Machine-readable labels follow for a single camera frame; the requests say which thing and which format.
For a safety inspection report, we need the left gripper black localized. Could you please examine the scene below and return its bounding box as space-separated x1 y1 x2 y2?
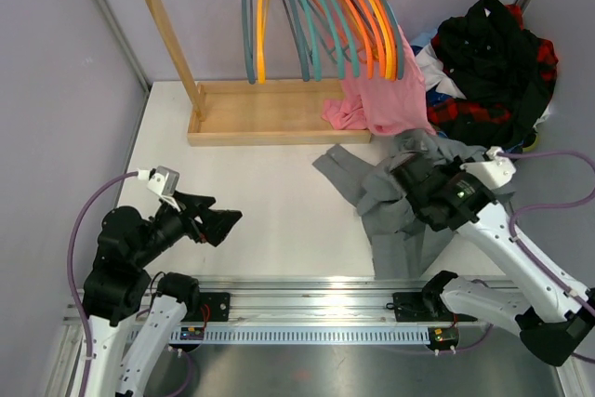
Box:
133 189 242 267

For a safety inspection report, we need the grey shirt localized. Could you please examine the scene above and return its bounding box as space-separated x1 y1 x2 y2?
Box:
312 129 486 280

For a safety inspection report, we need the grey blue plastic hanger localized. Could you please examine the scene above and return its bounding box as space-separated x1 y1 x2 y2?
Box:
241 0 257 85

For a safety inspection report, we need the yellow orange plastic hanger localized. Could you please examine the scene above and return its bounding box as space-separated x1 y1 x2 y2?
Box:
256 0 271 84

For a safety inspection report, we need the teal plastic hanger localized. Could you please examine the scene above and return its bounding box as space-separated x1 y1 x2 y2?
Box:
282 0 311 81

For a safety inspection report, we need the red black plaid shirt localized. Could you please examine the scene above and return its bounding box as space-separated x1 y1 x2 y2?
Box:
423 4 559 126

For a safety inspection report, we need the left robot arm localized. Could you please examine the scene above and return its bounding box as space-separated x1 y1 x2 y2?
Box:
76 192 243 396

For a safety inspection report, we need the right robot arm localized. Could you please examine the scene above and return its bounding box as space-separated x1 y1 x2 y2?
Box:
390 147 594 367

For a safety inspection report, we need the pink shirt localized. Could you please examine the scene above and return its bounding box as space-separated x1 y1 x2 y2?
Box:
322 40 436 136

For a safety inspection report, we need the white shirt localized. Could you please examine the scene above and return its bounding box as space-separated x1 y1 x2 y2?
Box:
415 44 465 99

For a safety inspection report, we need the wooden clothes rack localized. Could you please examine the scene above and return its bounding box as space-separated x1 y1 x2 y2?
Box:
145 0 371 146

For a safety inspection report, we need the olive green laundry basket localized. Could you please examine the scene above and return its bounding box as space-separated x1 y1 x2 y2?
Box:
522 130 539 152

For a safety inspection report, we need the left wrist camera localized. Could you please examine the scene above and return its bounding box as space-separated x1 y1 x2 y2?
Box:
137 165 180 211

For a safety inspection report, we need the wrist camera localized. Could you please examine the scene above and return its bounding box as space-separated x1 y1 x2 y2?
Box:
460 146 516 191
137 165 180 211

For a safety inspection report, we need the aluminium rail base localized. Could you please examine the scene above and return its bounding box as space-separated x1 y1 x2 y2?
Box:
64 273 571 356

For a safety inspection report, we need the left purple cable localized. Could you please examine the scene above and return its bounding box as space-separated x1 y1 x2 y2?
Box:
68 172 140 397

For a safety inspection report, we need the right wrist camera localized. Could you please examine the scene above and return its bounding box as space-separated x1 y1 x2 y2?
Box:
460 146 516 191

